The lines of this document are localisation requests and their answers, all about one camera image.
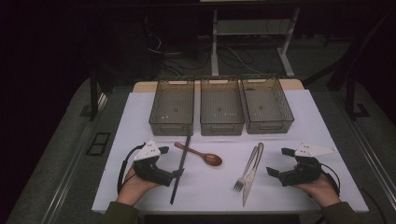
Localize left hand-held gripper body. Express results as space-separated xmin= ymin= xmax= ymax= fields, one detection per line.
xmin=133 ymin=139 xmax=175 ymax=188

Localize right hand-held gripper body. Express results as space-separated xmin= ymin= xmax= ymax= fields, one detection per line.
xmin=278 ymin=142 xmax=338 ymax=188

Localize steel knife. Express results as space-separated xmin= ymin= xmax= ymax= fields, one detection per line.
xmin=242 ymin=142 xmax=265 ymax=208

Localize steel fork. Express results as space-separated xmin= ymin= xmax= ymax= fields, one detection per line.
xmin=233 ymin=146 xmax=260 ymax=193

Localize brown wooden spoon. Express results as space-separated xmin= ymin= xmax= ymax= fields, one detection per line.
xmin=173 ymin=141 xmax=223 ymax=167

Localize smoky clear plastic bin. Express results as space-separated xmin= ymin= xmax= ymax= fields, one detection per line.
xmin=148 ymin=77 xmax=195 ymax=137
xmin=199 ymin=77 xmax=246 ymax=137
xmin=241 ymin=75 xmax=295 ymax=135

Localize person's left hand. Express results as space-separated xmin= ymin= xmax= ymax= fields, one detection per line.
xmin=116 ymin=166 xmax=161 ymax=207

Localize person's right hand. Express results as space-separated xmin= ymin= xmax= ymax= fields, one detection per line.
xmin=292 ymin=174 xmax=341 ymax=208

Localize white table mat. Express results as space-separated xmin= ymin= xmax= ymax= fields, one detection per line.
xmin=92 ymin=89 xmax=370 ymax=215

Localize black metal stand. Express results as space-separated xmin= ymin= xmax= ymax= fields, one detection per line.
xmin=303 ymin=8 xmax=393 ymax=120

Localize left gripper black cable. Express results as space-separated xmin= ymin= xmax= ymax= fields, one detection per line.
xmin=117 ymin=142 xmax=147 ymax=194

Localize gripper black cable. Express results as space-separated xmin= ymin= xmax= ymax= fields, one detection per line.
xmin=320 ymin=162 xmax=341 ymax=195
xmin=117 ymin=142 xmax=147 ymax=194

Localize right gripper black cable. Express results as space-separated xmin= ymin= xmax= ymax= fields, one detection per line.
xmin=320 ymin=162 xmax=341 ymax=195

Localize black floor cables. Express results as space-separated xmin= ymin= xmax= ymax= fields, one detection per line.
xmin=144 ymin=18 xmax=275 ymax=77

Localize white floor cable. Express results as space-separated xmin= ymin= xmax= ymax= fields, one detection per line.
xmin=228 ymin=46 xmax=265 ymax=76

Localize white metal desk frame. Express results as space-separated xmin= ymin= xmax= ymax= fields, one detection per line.
xmin=210 ymin=7 xmax=302 ymax=78

